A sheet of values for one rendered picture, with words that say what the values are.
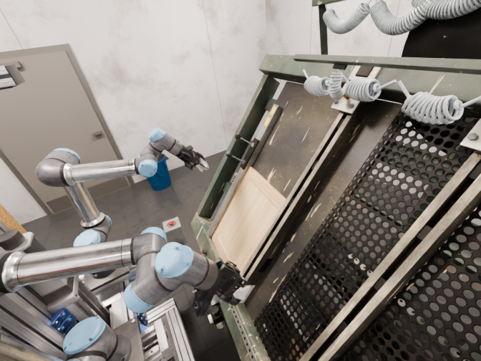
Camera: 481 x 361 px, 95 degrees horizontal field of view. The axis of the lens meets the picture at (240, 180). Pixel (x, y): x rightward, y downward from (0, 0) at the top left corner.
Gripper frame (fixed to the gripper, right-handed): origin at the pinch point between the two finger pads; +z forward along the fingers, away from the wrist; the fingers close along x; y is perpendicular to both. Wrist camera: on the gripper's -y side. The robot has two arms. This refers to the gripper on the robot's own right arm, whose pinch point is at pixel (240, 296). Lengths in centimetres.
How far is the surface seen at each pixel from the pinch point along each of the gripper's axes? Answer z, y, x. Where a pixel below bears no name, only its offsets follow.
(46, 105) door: -60, -68, 352
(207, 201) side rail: 37, 5, 92
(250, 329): 38.5, -16.4, 6.6
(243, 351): 40.0, -24.8, 3.0
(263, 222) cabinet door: 24.6, 22.5, 32.6
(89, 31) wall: -86, 41, 357
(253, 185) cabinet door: 21, 34, 53
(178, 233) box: 36, -27, 89
